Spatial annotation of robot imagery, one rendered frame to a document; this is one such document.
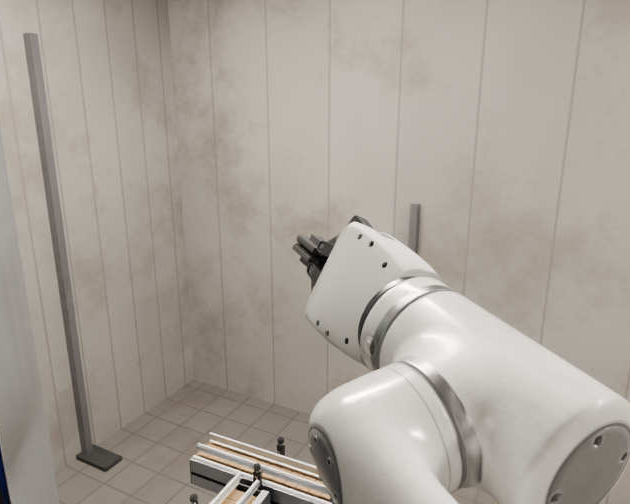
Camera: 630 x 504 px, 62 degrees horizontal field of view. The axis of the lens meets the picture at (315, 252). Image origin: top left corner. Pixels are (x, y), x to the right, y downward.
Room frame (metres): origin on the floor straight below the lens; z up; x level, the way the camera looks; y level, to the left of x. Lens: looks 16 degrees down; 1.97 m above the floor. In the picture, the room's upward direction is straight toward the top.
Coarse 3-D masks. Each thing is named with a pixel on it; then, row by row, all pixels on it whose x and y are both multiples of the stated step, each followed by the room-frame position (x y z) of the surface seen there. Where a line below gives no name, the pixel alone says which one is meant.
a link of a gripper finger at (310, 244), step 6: (312, 234) 0.51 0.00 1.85; (300, 240) 0.50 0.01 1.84; (306, 240) 0.50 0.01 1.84; (312, 240) 0.50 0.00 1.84; (318, 240) 0.49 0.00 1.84; (324, 240) 0.50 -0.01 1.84; (330, 240) 0.48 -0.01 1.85; (336, 240) 0.47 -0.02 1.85; (306, 246) 0.49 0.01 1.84; (312, 246) 0.48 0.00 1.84; (312, 252) 0.48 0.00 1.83; (318, 252) 0.48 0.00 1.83
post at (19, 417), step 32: (0, 160) 0.55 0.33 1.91; (0, 192) 0.55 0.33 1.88; (0, 224) 0.54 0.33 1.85; (0, 256) 0.54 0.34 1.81; (0, 288) 0.53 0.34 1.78; (0, 320) 0.53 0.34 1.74; (0, 352) 0.52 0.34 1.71; (32, 352) 0.55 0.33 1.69; (0, 384) 0.51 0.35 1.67; (32, 384) 0.55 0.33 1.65; (0, 416) 0.51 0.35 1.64; (32, 416) 0.54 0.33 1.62; (0, 448) 0.50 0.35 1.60; (32, 448) 0.54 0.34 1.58; (0, 480) 0.51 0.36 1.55; (32, 480) 0.53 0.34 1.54
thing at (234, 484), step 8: (232, 480) 1.22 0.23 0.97; (256, 480) 1.22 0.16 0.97; (224, 488) 1.19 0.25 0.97; (232, 488) 1.23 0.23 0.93; (240, 488) 1.26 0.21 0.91; (248, 488) 1.25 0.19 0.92; (256, 488) 1.20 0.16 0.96; (192, 496) 1.12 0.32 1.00; (216, 496) 1.16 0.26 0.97; (224, 496) 1.18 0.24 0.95; (232, 496) 1.21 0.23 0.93; (240, 496) 1.21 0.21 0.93; (248, 496) 1.17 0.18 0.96; (256, 496) 1.24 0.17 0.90; (264, 496) 1.20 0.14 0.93
